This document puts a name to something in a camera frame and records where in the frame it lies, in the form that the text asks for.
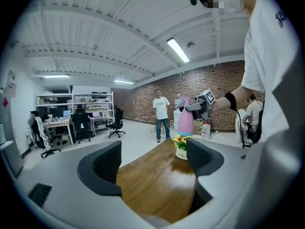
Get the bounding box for grey metal cabinet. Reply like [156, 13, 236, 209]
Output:
[0, 93, 25, 177]

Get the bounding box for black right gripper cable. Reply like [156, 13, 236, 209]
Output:
[235, 109, 247, 150]

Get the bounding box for person's white t-shirt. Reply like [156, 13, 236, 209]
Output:
[239, 0, 305, 215]

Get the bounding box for white jacket with black stripes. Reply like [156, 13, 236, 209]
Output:
[28, 115, 52, 150]

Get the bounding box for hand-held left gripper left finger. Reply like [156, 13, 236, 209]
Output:
[15, 140, 123, 215]

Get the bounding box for brown cardboard box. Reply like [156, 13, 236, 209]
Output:
[193, 119, 203, 136]

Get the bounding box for wooden desk with white legs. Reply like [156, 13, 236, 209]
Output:
[42, 119, 75, 146]

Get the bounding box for clear plastic water jug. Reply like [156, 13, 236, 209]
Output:
[200, 121, 212, 140]

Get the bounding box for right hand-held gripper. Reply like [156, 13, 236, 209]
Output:
[179, 89, 216, 120]

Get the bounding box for white metal shelf unit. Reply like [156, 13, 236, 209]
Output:
[35, 91, 115, 119]

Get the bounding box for black right wristband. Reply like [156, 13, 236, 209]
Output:
[224, 91, 238, 112]

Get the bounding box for white floor appliance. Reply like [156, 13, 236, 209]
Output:
[173, 109, 182, 132]

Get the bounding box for white wall panel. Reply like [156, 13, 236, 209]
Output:
[5, 70, 18, 98]

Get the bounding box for sunflower bouquet in white pot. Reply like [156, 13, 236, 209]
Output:
[172, 134, 192, 161]

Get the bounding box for black office chair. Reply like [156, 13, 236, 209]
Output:
[105, 107, 126, 139]
[71, 107, 94, 144]
[27, 110, 62, 159]
[247, 108, 265, 145]

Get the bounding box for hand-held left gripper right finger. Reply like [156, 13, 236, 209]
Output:
[186, 137, 254, 200]

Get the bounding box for person's right forearm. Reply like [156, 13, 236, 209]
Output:
[212, 84, 256, 113]

